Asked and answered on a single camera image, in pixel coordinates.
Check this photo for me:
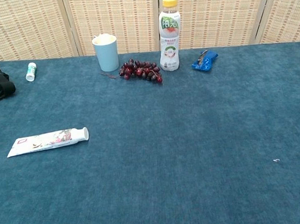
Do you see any white floral toothpaste tube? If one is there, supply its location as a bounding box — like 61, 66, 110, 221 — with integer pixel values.
5, 126, 91, 158

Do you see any red grape bunch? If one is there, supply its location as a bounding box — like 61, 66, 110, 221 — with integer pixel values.
99, 56, 164, 89

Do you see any blue tablecloth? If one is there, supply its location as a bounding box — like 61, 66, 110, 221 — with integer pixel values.
0, 37, 300, 224

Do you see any yellow-capped white drink bottle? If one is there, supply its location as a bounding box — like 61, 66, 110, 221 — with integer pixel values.
155, 0, 185, 72

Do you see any light blue cup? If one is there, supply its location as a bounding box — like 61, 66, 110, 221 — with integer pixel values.
91, 34, 120, 73

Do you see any metal clip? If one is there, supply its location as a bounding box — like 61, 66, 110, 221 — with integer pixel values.
196, 49, 209, 67

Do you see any blue clip tool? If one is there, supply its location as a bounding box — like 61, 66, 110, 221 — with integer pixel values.
190, 49, 220, 74

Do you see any small white green bottle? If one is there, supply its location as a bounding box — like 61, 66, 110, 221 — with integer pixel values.
24, 62, 38, 82

